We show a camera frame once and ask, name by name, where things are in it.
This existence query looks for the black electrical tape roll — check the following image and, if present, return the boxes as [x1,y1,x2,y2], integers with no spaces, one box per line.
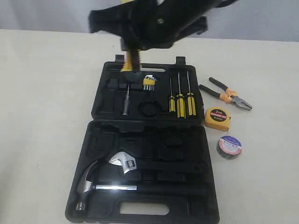
[216,135,242,160]

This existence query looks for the large yellow black screwdriver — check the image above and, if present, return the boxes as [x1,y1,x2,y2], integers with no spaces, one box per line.
[177,73,186,118]

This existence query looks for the clear tester screwdriver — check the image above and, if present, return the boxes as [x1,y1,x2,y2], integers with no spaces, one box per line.
[122,84,130,116]

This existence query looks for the yellow hex key set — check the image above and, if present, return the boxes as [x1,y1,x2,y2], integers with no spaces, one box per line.
[142,75,158,91]

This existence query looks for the silver adjustable wrench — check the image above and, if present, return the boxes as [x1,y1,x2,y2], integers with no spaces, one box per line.
[109,151,206,174]

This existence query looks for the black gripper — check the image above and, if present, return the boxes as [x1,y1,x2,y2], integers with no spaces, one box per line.
[88,0,208,51]

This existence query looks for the yellow black utility knife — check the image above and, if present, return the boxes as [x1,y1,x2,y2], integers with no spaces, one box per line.
[121,49,142,83]

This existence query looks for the right yellow black screwdriver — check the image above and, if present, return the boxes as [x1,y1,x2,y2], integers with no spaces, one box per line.
[187,71,196,116]

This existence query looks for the small yellow black screwdriver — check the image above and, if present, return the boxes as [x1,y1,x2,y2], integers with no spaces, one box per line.
[169,78,176,112]

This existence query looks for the steel claw hammer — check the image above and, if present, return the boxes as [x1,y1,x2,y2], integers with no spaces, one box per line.
[76,161,207,211]

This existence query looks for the black orange pliers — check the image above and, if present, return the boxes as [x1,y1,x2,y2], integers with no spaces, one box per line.
[199,77,253,111]

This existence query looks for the yellow tape measure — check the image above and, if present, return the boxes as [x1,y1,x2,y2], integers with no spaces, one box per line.
[204,107,231,132]

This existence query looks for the black plastic tool case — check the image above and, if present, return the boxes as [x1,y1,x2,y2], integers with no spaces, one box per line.
[65,55,220,224]

